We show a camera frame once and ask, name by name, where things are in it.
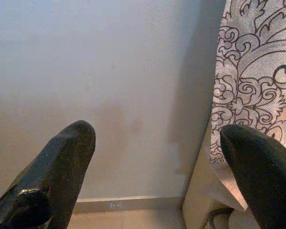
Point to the grey baseboard strip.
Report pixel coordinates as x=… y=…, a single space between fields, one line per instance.
x=133 y=202

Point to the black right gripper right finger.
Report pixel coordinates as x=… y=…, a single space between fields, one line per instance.
x=264 y=171

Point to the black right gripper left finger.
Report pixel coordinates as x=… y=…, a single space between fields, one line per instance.
x=50 y=171

